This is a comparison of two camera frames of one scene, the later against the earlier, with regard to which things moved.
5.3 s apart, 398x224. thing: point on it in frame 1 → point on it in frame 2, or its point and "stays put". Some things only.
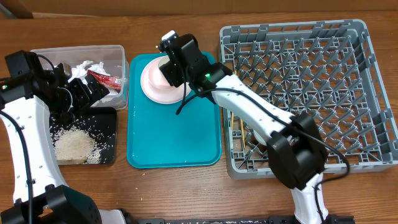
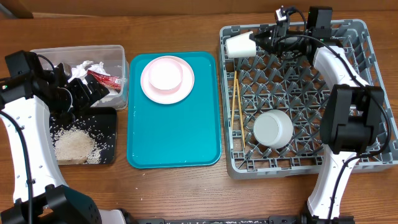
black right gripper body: (180, 74) → (292, 45)
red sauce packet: (106, 79) stays put
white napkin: (79, 71) stays put
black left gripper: (95, 87) stays put
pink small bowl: (156, 77) stays put
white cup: (163, 60) → (240, 45)
